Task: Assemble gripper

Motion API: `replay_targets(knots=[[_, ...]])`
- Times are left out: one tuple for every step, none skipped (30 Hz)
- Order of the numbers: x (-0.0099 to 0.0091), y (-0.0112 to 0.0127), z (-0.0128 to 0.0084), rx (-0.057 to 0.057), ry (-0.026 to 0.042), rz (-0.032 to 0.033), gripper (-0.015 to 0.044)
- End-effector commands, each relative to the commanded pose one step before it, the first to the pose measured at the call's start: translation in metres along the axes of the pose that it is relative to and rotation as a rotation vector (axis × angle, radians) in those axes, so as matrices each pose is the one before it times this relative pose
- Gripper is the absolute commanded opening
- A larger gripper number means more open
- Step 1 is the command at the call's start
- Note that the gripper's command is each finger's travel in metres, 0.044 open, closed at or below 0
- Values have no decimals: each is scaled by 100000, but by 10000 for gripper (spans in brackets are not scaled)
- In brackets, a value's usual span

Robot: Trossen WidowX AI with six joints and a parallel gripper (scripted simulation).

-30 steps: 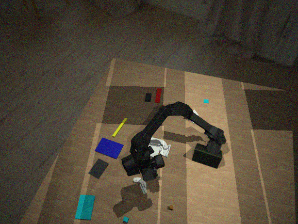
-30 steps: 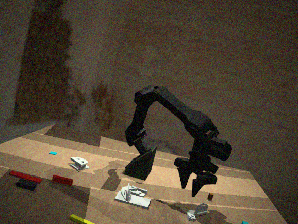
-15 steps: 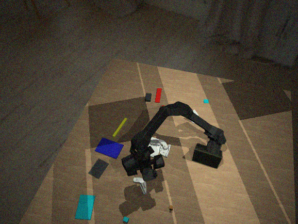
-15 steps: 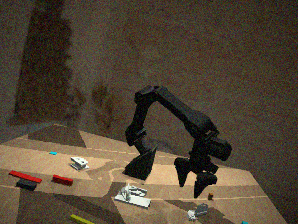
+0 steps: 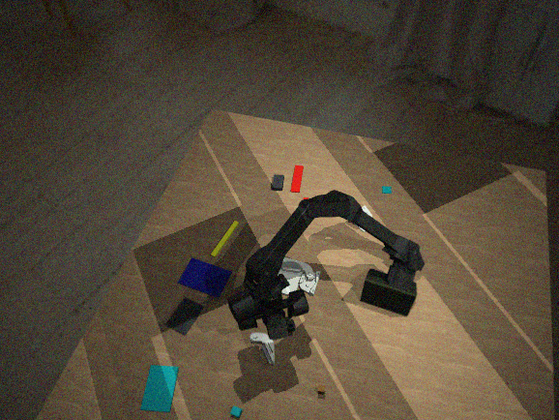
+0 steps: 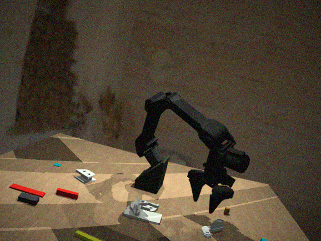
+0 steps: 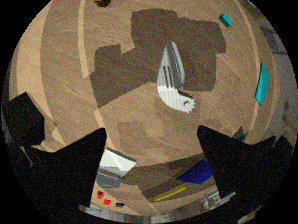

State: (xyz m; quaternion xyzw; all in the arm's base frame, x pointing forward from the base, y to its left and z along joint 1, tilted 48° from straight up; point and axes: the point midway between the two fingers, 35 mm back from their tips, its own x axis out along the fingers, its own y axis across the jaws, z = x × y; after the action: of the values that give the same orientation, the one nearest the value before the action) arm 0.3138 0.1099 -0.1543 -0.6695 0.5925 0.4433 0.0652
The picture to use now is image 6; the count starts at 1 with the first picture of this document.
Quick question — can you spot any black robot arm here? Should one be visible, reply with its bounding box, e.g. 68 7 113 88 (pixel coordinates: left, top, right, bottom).
135 92 250 173

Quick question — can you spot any yellow flat bar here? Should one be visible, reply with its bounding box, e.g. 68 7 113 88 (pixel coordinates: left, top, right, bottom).
75 231 101 241

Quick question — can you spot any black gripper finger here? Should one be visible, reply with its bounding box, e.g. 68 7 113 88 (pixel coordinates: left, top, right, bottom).
209 194 229 213
189 179 205 202

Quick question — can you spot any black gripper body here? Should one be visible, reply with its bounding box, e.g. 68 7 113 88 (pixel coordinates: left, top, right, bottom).
187 162 234 199

